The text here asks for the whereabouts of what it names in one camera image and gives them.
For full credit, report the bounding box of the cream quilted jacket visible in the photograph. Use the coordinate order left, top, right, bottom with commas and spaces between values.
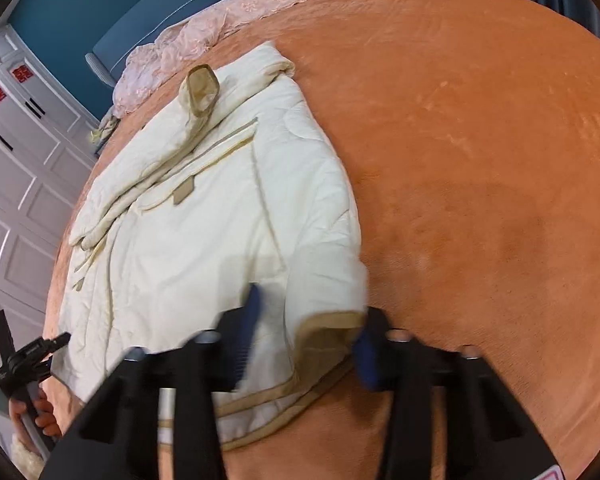
52, 42, 366, 450

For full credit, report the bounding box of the person left hand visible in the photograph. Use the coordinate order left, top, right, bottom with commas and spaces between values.
8, 390, 64, 446

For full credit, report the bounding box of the white panelled wardrobe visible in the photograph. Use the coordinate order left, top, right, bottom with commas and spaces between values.
0, 25, 96, 364

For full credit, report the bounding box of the orange plush bedspread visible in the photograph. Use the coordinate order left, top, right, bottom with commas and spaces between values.
42, 0, 600, 480

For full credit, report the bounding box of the yellow white cloth pile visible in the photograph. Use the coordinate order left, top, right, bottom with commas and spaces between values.
88, 113, 120, 145

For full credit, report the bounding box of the pink floral quilt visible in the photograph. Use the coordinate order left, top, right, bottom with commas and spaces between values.
111, 0, 308, 119

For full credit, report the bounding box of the blue upholstered headboard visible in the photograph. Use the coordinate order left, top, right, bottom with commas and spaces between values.
85, 0, 221, 88

